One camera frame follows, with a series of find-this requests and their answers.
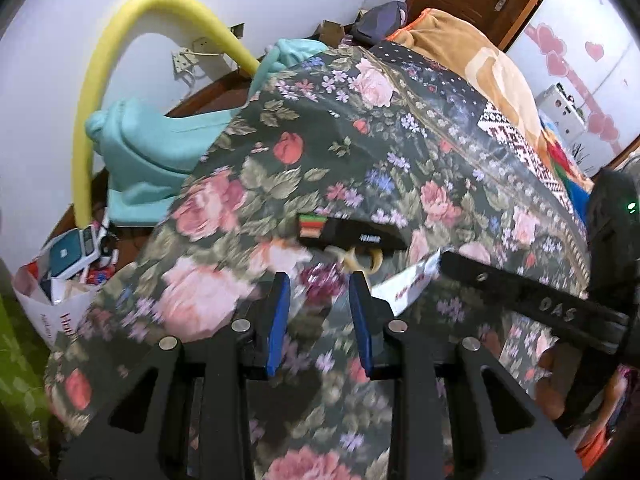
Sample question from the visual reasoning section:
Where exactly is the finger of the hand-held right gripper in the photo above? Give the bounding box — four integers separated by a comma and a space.
437, 251, 630, 348

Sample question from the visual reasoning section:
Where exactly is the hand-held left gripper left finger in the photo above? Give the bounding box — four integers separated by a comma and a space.
62, 271, 292, 480

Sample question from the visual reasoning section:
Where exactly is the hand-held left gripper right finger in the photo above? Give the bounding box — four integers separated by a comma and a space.
348, 270, 586, 480

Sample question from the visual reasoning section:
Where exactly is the purple crinkled wrapper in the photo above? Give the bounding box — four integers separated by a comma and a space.
299, 264, 348, 308

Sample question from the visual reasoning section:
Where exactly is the white paper wrapper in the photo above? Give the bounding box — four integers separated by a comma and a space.
371, 252, 447, 317

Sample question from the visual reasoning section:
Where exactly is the person's right hand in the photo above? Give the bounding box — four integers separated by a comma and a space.
540, 344, 576, 418

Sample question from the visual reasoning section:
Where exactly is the black case with striped label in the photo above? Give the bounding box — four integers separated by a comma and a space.
296, 211, 409, 252

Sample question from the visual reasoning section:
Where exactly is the small white cabinet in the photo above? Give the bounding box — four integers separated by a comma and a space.
536, 84, 587, 138

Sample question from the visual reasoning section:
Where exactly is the dark floral blanket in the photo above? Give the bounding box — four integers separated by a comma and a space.
44, 42, 591, 480

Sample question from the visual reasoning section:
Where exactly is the orange tan blanket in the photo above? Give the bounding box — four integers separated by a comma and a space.
387, 7, 598, 213

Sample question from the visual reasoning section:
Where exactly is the teal cloth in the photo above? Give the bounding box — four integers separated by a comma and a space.
84, 37, 331, 227

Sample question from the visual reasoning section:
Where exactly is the wardrobe with heart stickers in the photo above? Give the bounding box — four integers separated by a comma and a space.
505, 0, 640, 173

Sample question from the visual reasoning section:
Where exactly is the teal and white box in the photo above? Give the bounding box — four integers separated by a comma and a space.
42, 229, 98, 281

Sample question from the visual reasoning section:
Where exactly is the white plastic bag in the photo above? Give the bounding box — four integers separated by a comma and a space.
12, 220, 121, 353

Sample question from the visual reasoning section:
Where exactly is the green leaf-print bag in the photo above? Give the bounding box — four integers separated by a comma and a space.
0, 295, 53, 456

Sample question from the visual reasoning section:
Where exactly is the cardboard box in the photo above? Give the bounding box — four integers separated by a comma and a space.
319, 19, 347, 45

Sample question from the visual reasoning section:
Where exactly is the dark backpack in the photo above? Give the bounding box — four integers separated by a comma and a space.
356, 1, 410, 42

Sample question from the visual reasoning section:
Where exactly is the yellow foam tube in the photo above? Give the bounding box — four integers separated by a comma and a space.
71, 0, 262, 226

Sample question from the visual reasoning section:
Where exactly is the yellowish rubber ring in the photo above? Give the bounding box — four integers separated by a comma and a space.
336, 247, 385, 276

